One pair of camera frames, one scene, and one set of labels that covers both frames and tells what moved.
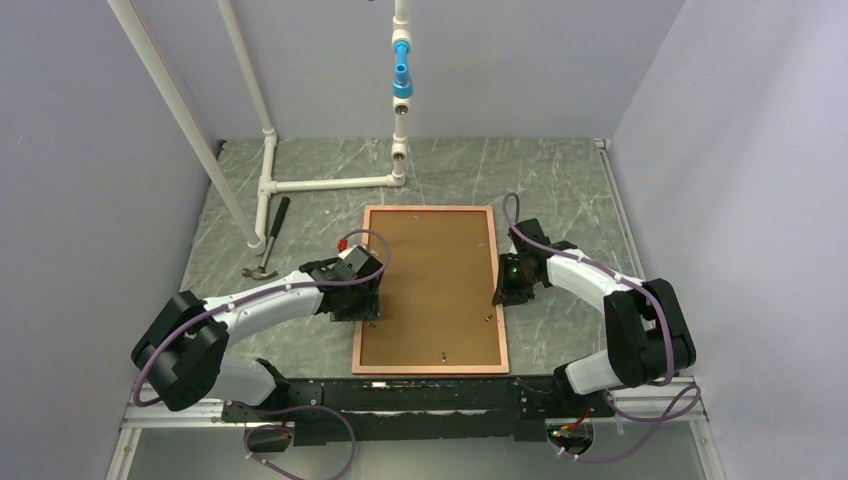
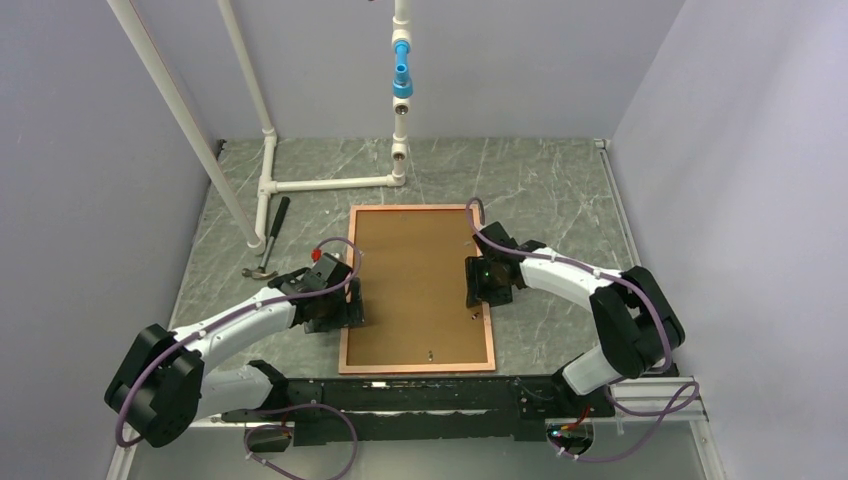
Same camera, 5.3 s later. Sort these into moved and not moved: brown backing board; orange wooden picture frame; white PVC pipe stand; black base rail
Moved: orange wooden picture frame
Not moved: white PVC pipe stand; black base rail; brown backing board
